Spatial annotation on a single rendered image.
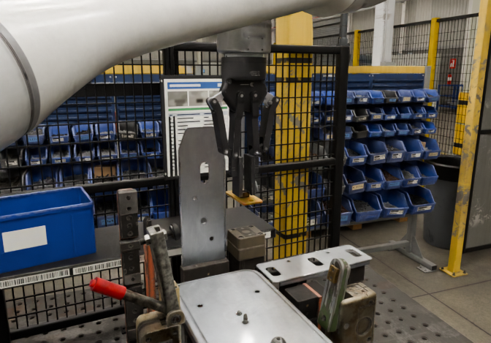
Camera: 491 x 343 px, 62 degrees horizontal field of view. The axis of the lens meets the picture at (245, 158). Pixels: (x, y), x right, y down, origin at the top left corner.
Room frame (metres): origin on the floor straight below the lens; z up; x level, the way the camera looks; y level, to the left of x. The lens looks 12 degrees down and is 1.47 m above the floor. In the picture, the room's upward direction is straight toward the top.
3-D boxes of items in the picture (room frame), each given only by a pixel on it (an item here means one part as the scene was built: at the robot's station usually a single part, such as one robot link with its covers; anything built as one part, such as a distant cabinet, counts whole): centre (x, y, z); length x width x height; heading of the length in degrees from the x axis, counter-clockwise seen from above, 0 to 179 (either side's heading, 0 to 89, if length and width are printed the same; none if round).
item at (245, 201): (0.70, 0.00, 1.25); 0.08 x 0.04 x 0.01; 25
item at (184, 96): (1.24, 0.14, 1.30); 0.23 x 0.02 x 0.31; 115
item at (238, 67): (0.70, 0.00, 1.44); 0.08 x 0.07 x 0.09; 115
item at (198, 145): (0.94, 0.10, 1.17); 0.12 x 0.01 x 0.34; 115
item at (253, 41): (0.70, 0.00, 1.52); 0.09 x 0.09 x 0.06
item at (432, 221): (3.36, -1.78, 0.36); 0.50 x 0.50 x 0.73
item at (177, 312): (0.61, 0.12, 1.06); 0.03 x 0.01 x 0.03; 115
